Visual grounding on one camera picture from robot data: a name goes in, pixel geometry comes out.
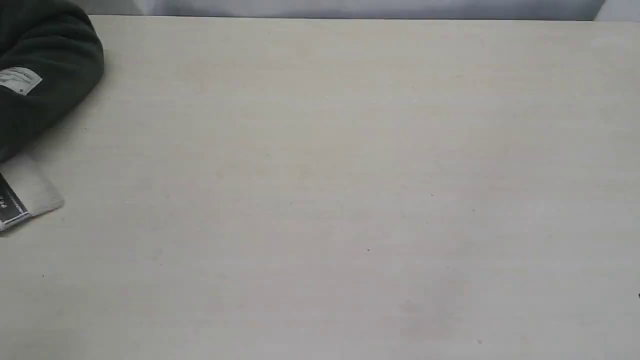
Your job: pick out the dark green sleeved forearm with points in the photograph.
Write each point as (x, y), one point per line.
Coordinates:
(51, 60)

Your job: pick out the wide paint brush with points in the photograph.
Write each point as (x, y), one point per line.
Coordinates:
(25, 192)

